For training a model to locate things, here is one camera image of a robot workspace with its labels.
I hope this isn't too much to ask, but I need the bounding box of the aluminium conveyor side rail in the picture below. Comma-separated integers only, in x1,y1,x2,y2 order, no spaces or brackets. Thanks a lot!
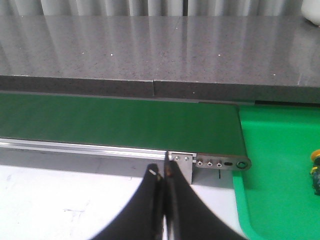
0,138,169,160

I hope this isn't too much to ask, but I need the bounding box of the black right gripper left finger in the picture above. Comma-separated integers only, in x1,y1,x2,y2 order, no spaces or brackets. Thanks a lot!
93,163,165,240

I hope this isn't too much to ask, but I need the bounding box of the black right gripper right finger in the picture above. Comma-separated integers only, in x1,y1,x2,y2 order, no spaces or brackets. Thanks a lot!
164,152,245,240

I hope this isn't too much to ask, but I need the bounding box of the steel conveyor support bracket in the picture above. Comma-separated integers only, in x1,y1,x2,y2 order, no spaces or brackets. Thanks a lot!
168,151,197,184

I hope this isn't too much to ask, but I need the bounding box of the steel conveyor end plate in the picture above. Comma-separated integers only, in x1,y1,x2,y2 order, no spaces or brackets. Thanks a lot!
193,153,252,171

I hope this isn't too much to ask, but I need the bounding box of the green plastic tray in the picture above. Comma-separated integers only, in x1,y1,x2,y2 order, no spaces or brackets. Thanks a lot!
233,105,320,240

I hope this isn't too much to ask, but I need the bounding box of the grey pleated curtain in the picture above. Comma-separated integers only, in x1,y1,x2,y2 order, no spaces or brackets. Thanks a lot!
0,0,302,17

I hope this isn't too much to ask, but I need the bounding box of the dark grey stone counter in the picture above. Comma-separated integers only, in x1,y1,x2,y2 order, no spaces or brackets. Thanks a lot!
0,16,320,104

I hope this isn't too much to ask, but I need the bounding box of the green conveyor belt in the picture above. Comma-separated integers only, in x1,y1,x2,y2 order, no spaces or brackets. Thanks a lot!
0,93,247,156

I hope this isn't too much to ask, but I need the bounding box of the yellow mushroom push button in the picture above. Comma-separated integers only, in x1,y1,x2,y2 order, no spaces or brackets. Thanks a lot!
310,149,320,196

